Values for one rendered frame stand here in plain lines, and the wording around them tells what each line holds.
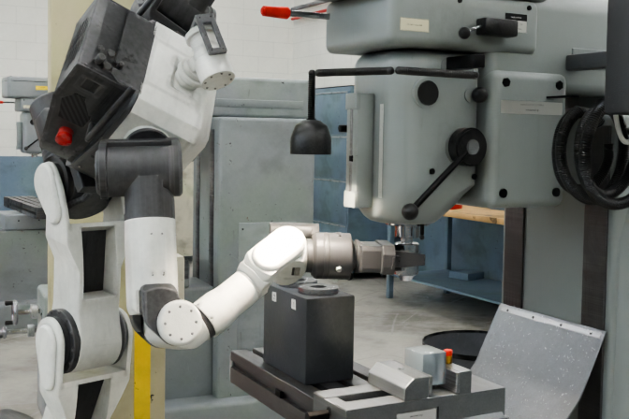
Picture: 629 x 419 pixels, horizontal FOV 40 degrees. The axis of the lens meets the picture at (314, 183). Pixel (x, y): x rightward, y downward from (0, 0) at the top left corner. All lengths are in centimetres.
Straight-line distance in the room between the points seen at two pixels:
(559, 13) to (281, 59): 989
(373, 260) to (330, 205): 759
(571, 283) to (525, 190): 28
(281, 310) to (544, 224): 61
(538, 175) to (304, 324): 58
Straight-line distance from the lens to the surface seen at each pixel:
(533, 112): 170
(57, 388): 199
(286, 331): 197
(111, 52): 166
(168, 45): 176
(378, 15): 155
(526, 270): 198
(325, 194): 932
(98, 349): 199
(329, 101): 927
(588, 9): 183
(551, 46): 175
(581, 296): 186
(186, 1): 186
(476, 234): 827
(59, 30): 319
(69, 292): 198
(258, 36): 1145
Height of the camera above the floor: 147
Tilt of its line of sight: 3 degrees down
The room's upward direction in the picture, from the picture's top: 1 degrees clockwise
